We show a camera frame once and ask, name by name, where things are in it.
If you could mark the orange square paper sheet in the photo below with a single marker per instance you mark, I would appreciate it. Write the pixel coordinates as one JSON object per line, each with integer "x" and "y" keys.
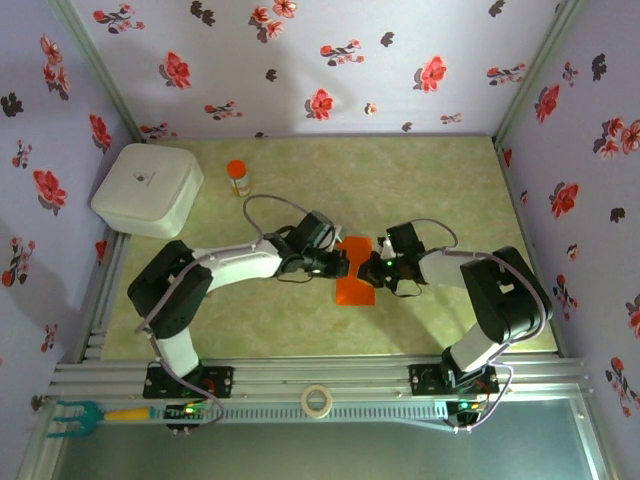
{"x": 357, "y": 295}

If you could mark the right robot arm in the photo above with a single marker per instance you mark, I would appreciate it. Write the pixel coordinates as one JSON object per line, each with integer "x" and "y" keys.
{"x": 505, "y": 300}

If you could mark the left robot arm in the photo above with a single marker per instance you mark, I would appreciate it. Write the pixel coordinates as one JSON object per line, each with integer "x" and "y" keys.
{"x": 170, "y": 295}

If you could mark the white square lidded container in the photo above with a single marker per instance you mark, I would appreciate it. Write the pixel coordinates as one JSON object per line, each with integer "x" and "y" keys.
{"x": 145, "y": 185}

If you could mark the orange-capped pill bottle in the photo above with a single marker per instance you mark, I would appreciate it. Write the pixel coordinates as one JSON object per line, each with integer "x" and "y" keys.
{"x": 239, "y": 182}

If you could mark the beige tape roll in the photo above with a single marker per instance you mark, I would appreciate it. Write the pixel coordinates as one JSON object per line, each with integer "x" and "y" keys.
{"x": 304, "y": 401}

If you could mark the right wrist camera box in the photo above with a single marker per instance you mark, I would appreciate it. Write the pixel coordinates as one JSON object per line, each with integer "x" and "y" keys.
{"x": 386, "y": 247}

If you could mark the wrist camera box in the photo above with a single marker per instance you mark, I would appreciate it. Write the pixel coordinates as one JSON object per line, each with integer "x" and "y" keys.
{"x": 339, "y": 235}
{"x": 386, "y": 247}

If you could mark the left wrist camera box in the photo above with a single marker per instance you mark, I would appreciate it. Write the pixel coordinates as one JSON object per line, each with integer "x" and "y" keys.
{"x": 339, "y": 235}

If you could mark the aluminium front rail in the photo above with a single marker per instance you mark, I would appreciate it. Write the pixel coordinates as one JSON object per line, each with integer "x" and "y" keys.
{"x": 320, "y": 372}

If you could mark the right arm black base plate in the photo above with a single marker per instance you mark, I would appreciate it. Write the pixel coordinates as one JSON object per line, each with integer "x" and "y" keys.
{"x": 422, "y": 380}

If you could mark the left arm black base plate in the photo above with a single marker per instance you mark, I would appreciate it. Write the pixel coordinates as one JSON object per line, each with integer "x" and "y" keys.
{"x": 222, "y": 382}

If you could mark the aluminium corner post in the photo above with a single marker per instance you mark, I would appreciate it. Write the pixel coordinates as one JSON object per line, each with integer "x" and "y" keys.
{"x": 539, "y": 65}
{"x": 94, "y": 65}

